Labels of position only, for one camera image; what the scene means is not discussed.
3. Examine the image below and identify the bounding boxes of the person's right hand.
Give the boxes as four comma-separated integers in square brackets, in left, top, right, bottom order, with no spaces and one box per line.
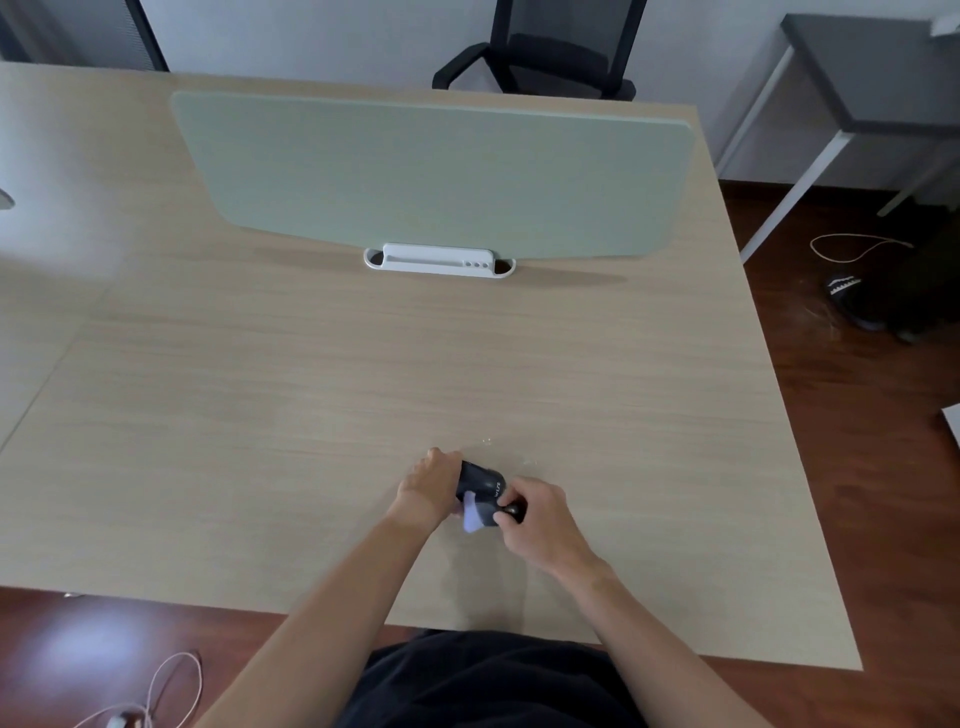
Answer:
[492,476,610,588]

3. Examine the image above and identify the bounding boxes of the person's left hand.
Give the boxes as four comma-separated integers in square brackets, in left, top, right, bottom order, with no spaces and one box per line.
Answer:
[383,447,466,538]

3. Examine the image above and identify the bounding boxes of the black brush with white bristles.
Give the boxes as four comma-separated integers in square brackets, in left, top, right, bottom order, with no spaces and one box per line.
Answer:
[462,493,528,535]

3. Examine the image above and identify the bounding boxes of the black computer mouse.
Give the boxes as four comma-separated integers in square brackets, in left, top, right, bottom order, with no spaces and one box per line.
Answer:
[455,460,511,526]

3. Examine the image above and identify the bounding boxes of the person's left forearm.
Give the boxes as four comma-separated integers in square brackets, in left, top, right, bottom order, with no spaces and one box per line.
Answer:
[193,513,435,728]

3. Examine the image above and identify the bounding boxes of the person's right forearm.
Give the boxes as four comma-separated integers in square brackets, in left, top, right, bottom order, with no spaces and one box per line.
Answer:
[568,558,774,728]

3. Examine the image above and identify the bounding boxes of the person's black shorts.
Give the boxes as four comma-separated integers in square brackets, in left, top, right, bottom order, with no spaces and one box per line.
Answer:
[333,629,650,728]

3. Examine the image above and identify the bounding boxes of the black slipper with white stripes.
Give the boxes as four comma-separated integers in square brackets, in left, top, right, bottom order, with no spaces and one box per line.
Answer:
[826,272,886,333]

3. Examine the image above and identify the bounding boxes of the black mesh office chair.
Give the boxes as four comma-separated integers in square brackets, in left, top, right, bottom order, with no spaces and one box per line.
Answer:
[431,0,648,103]

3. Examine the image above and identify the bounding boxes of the grey table with white legs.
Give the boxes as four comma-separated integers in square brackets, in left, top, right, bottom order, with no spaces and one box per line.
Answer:
[713,12,960,265]

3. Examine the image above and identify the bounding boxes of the black framed mesh panel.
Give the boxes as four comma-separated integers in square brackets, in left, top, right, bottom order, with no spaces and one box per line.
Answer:
[0,0,170,73]

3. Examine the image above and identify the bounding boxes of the white divider bracket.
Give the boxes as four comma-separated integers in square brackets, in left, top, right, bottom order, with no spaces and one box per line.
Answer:
[362,242,517,280]

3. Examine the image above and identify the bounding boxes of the white cable with adapter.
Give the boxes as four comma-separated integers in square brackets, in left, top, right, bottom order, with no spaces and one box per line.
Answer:
[71,650,205,728]

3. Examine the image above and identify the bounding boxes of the white floor cable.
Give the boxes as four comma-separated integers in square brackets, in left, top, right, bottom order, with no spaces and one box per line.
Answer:
[809,233,916,265]

